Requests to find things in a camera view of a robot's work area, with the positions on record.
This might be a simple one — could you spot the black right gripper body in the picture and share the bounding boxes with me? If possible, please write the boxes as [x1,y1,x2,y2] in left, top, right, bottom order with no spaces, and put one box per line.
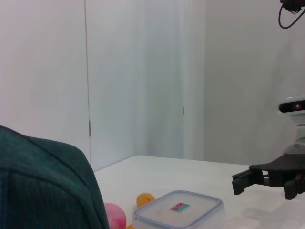
[249,154,305,191]

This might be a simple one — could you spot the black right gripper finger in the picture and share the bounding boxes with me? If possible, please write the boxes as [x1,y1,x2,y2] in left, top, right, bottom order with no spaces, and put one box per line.
[283,178,301,200]
[231,169,263,195]

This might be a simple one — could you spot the clear food container blue seal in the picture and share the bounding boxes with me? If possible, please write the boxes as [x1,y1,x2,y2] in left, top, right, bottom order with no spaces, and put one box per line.
[132,190,224,229]

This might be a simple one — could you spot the yellow banana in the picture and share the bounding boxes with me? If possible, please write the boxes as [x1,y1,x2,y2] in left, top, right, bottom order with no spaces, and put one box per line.
[126,192,155,229]

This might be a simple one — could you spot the pink peach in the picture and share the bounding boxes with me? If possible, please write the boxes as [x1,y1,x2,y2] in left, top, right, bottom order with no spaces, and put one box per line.
[104,202,127,229]

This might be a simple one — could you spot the dark teal insulated lunch bag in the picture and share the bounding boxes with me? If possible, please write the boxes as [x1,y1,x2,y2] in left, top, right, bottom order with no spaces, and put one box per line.
[0,125,110,229]

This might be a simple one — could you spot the white robot head camera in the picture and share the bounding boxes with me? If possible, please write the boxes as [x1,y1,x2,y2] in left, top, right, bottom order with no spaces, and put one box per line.
[278,95,305,125]

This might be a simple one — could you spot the dark looped cable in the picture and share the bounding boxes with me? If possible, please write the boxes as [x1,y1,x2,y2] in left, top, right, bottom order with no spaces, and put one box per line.
[277,0,305,29]

